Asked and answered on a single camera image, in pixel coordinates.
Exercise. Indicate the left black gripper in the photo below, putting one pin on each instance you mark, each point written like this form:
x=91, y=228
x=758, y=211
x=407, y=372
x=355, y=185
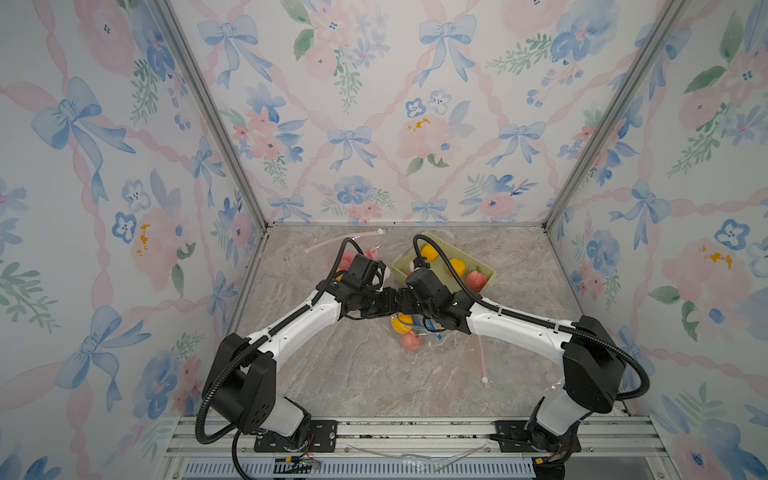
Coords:
x=389, y=304

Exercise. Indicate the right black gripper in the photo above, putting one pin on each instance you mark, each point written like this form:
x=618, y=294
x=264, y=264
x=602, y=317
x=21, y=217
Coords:
x=404, y=299

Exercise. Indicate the blue zipper clear bag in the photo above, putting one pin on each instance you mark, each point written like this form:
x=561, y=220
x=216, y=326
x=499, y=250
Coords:
x=430, y=331

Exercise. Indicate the pink zipper clear bag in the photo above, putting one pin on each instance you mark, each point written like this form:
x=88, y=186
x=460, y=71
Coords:
x=322, y=256
x=504, y=366

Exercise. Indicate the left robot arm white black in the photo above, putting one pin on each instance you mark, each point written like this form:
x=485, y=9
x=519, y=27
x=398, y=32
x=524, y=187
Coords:
x=240, y=392

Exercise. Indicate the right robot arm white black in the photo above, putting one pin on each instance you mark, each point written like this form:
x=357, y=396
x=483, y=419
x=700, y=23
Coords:
x=592, y=366

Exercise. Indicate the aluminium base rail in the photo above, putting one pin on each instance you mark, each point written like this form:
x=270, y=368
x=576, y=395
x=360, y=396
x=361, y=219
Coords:
x=607, y=447

